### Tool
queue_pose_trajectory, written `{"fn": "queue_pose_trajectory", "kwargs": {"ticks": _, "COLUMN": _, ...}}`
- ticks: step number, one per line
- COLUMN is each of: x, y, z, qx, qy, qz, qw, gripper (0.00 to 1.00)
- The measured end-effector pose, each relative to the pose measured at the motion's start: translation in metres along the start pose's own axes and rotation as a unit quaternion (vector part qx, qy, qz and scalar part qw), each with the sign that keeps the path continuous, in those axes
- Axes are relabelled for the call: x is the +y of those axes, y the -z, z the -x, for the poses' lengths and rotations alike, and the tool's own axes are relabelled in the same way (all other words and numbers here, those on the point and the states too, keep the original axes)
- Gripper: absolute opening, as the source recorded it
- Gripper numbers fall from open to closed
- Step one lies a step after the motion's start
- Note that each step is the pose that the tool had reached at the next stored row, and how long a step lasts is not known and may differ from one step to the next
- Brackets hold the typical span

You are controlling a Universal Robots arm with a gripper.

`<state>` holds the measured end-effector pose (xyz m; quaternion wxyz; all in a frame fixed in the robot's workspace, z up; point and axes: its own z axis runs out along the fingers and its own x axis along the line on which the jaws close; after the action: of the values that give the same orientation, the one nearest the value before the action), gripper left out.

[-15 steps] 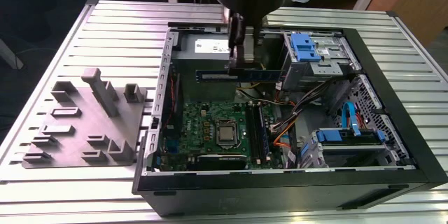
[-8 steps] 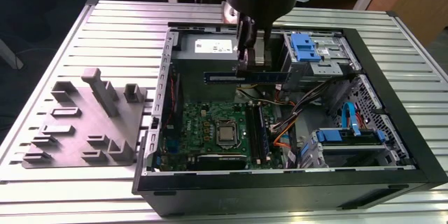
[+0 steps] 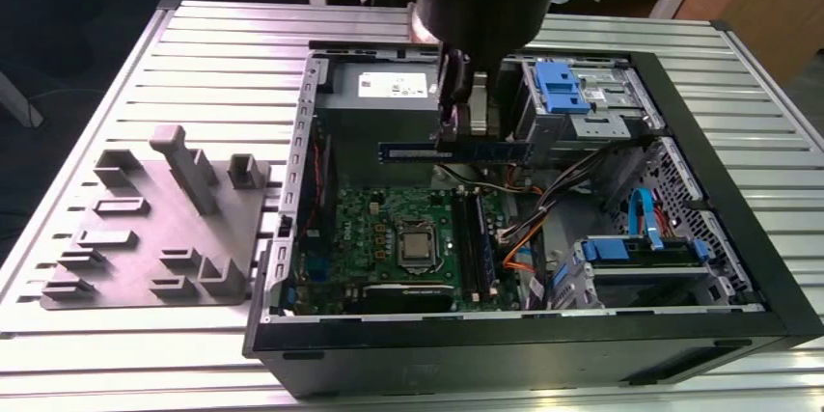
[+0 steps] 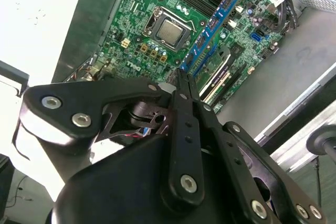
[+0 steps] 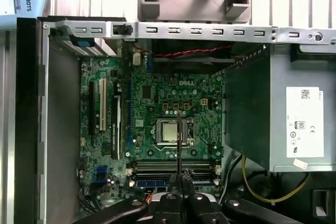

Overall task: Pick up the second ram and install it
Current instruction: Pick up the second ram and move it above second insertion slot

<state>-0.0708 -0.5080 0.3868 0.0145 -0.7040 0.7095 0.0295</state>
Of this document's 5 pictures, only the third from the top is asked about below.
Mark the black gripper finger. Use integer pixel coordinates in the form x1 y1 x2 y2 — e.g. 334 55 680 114
472 69 518 144
434 44 476 153

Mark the blue drive bay latch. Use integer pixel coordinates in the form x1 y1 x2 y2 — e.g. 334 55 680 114
532 60 594 115

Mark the grey power supply unit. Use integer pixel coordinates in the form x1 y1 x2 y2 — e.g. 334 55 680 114
315 64 446 189

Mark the silver drive cage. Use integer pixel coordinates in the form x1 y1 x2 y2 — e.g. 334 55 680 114
518 59 664 167

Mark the green motherboard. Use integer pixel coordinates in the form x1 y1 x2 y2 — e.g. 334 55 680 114
282 184 536 315

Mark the silver CPU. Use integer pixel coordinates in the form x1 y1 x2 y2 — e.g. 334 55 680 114
399 232 438 260

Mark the blue disk carrier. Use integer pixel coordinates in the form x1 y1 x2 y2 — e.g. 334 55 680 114
582 235 714 268

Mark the black graphics card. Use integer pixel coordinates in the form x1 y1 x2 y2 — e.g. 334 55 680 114
359 281 456 315

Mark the grey parts rack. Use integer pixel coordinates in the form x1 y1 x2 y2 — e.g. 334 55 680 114
39 123 276 312

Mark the black PC case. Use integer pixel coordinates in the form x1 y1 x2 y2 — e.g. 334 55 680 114
242 39 824 401

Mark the grey chair base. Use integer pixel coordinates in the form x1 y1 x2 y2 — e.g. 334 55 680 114
0 71 44 128

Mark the black cable bundle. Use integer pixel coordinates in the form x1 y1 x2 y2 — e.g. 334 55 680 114
502 146 639 239

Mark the orange wire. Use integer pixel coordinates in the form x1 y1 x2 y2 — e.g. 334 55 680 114
502 237 536 273

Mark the blue flat data cable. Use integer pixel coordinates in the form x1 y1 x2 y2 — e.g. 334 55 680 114
627 187 668 252

